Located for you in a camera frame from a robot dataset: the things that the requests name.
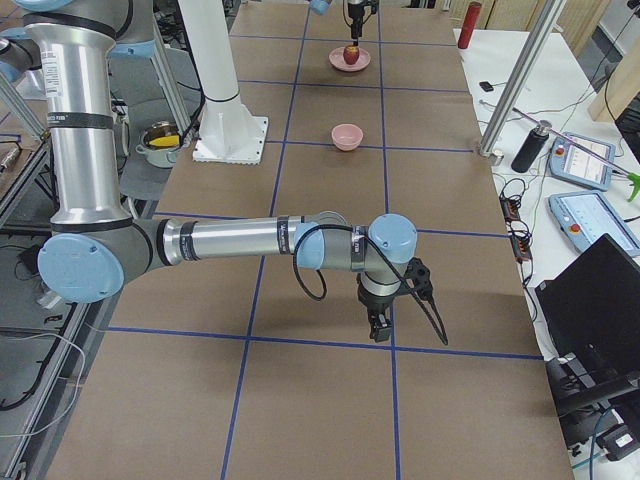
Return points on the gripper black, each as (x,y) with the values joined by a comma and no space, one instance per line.
(374,303)
(355,19)

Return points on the pink bowl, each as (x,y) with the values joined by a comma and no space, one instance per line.
(347,137)

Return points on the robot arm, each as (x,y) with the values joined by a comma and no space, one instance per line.
(104,232)
(320,7)

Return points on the red apple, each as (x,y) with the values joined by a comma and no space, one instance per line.
(351,54)

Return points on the pink plate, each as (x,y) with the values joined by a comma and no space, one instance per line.
(337,62)

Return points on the red cylinder bottle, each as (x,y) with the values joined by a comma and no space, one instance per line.
(469,23)

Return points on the small black square device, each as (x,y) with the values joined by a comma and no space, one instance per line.
(486,86)

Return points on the black orange usb hub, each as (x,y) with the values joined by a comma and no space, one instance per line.
(510,207)

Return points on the small metal cup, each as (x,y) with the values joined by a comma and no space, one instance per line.
(496,157)

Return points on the black water bottle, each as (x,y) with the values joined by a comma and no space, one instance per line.
(531,147)

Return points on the black laptop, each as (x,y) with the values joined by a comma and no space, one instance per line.
(591,309)

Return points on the metal pot with banana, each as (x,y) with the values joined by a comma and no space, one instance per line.
(159,144)

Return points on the near teach pendant tablet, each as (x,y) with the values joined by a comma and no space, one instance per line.
(585,216)

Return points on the teach pendant tablet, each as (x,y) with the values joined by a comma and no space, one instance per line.
(585,216)
(571,164)

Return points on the far teach pendant tablet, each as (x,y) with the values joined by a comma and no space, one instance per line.
(571,164)

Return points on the metal reacher grabber stick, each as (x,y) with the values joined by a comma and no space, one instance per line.
(630,176)

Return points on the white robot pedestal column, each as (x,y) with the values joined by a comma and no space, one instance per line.
(228,132)

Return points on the aluminium frame post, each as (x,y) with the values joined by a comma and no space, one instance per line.
(525,62)

